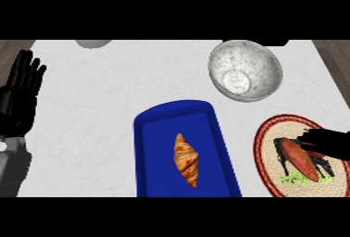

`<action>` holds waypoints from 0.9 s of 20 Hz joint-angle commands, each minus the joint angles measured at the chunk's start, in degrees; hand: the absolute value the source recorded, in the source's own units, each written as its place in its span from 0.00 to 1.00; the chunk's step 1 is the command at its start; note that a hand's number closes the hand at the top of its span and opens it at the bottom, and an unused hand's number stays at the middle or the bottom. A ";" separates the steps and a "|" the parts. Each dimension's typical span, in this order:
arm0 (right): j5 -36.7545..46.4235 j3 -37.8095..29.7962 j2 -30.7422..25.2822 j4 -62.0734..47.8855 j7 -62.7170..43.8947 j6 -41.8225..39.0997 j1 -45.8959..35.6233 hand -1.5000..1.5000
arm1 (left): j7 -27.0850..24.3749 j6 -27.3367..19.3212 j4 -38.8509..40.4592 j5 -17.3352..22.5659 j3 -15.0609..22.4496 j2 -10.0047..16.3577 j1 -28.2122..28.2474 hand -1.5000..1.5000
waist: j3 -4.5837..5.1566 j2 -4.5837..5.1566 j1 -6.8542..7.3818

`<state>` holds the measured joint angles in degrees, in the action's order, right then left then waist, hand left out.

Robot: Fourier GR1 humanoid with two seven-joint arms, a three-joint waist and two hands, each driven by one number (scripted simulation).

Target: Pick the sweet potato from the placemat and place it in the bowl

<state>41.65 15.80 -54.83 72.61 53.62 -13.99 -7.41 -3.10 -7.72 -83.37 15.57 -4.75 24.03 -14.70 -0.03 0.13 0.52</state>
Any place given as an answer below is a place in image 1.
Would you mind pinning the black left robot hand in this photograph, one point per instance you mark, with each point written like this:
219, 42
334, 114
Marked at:
21, 89

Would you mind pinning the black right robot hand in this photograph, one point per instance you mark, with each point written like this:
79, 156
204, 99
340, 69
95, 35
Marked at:
330, 143

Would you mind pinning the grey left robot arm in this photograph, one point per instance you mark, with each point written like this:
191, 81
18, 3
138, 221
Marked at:
11, 163

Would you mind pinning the sweet potato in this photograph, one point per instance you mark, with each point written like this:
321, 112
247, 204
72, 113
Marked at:
299, 159

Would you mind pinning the round woven placemat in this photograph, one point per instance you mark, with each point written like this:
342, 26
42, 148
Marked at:
292, 166

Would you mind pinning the white marbled bowl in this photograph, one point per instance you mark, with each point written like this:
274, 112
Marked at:
246, 70

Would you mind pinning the grey round object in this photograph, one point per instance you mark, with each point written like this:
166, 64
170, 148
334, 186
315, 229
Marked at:
94, 43

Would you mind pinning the croissant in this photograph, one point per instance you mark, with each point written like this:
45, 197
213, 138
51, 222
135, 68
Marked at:
187, 159

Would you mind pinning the blue tray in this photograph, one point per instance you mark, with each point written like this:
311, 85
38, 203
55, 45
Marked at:
182, 148

